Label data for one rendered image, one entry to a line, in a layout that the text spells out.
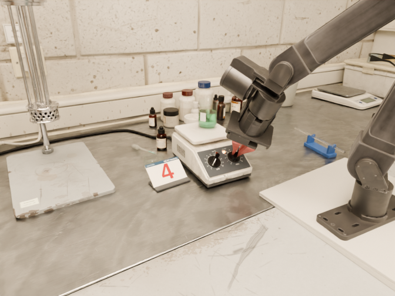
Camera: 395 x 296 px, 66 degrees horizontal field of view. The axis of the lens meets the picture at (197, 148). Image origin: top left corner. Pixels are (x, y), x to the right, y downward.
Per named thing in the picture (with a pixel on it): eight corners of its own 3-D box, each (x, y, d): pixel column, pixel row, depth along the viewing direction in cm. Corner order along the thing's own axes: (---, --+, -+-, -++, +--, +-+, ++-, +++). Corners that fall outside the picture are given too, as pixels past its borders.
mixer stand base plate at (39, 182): (117, 191, 68) (116, 187, 68) (14, 221, 58) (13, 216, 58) (83, 144, 91) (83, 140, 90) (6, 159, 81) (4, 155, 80)
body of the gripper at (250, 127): (229, 114, 70) (241, 91, 65) (270, 131, 70) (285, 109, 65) (223, 134, 66) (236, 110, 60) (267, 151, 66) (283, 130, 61)
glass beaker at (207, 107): (217, 132, 79) (218, 102, 76) (196, 131, 79) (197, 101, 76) (217, 124, 85) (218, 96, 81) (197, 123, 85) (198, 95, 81)
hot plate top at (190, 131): (235, 137, 78) (235, 134, 77) (193, 145, 73) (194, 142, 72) (211, 122, 87) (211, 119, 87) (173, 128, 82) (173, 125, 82)
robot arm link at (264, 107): (237, 108, 62) (250, 83, 57) (250, 96, 66) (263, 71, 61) (264, 128, 61) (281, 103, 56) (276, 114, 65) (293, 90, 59)
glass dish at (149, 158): (157, 157, 84) (157, 150, 83) (167, 164, 80) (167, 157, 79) (139, 161, 81) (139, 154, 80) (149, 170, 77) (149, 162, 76)
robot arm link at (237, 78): (211, 90, 60) (240, 33, 53) (229, 81, 67) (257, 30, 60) (259, 123, 58) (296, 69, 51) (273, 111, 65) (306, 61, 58)
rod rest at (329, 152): (336, 156, 87) (339, 145, 85) (327, 158, 86) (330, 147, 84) (311, 143, 95) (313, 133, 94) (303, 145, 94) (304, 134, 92)
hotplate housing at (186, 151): (253, 177, 75) (255, 147, 72) (207, 189, 70) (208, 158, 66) (207, 144, 93) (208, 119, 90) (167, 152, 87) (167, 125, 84)
